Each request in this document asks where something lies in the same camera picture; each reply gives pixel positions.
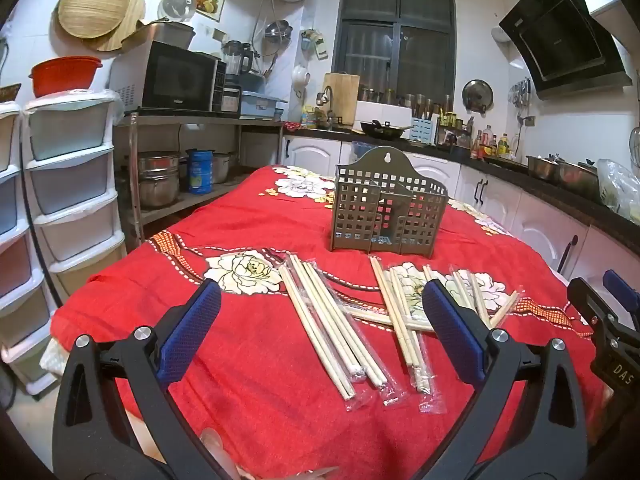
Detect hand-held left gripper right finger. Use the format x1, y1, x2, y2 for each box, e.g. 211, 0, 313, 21
421, 278, 591, 480

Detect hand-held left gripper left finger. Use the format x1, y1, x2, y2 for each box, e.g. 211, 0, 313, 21
51, 278, 223, 480

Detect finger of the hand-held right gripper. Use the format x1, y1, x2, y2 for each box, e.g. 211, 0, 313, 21
566, 276, 618, 346
602, 269, 640, 333

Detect bunch of chopsticks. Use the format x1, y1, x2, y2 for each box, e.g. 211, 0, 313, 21
277, 252, 523, 413

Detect grey perforated chopstick holder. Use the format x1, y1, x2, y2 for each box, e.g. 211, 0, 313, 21
330, 146, 449, 256

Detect hanging kitchen utensils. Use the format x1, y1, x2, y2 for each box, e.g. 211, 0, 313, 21
510, 77, 532, 111

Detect person's left hand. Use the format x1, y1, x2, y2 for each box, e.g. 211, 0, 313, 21
200, 427, 341, 480

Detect clear plastic bag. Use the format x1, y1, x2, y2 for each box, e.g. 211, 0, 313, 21
596, 159, 640, 221

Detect red floral tablecloth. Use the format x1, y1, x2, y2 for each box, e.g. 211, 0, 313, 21
50, 164, 608, 480

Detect white kitchen cabinets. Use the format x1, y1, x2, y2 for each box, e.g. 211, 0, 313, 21
282, 132, 640, 311

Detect steel pot with lid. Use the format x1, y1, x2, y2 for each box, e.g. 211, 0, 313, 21
526, 155, 566, 181
557, 160, 601, 201

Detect black kitchen countertop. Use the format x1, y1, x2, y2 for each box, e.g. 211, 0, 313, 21
282, 127, 640, 221

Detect stacked steel pots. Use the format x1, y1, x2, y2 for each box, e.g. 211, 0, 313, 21
137, 151, 181, 209

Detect blue can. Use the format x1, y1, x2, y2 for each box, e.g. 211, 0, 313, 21
186, 148, 216, 194

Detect small steel pot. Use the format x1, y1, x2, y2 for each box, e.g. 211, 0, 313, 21
212, 152, 236, 184

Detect cluster of condiment bottles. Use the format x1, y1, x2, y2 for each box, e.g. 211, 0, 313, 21
470, 127, 516, 161

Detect white plastic drawer tower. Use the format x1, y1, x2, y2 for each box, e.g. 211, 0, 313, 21
22, 89, 126, 401
0, 102, 25, 346

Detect blue knife holder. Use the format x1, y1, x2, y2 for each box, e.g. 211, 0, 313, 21
411, 118, 440, 143

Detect metal kitchen shelf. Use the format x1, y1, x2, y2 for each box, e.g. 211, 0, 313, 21
112, 110, 286, 251

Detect black wok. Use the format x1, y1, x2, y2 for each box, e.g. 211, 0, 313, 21
352, 120, 415, 142

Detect hanging steel pot lid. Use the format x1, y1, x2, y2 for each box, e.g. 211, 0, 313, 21
461, 79, 495, 113

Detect row of metal jars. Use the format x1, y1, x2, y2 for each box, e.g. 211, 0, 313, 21
357, 87, 453, 111

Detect black microwave oven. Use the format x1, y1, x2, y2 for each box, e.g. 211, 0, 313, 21
110, 40, 227, 113

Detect black range hood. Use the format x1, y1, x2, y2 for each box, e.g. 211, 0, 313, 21
498, 0, 633, 100

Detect rectangular wooden cutting board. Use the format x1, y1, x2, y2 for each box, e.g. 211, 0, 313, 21
321, 73, 361, 128

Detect metal faucet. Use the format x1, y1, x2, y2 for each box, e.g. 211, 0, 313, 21
316, 86, 335, 128

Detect white hanging pot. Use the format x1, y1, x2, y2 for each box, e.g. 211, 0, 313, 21
292, 64, 311, 101

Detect black blender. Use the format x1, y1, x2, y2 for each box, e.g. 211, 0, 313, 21
221, 40, 253, 113

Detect red plastic basin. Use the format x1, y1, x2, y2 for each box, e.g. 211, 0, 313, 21
29, 56, 103, 98

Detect metal tray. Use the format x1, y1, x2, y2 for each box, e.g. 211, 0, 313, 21
120, 21, 196, 53

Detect dark framed window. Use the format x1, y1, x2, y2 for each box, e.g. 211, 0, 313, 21
334, 0, 457, 106

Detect hanging steel colander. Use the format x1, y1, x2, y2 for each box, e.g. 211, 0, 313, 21
263, 20, 293, 56

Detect hanging green packets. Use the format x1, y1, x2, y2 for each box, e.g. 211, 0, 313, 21
301, 29, 330, 60

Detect round wooden board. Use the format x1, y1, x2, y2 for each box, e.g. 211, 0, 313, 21
82, 0, 147, 52

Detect glass pot lid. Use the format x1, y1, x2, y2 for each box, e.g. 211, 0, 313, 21
157, 0, 196, 23

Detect round woven bamboo mat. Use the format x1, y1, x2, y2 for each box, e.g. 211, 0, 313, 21
57, 0, 131, 40

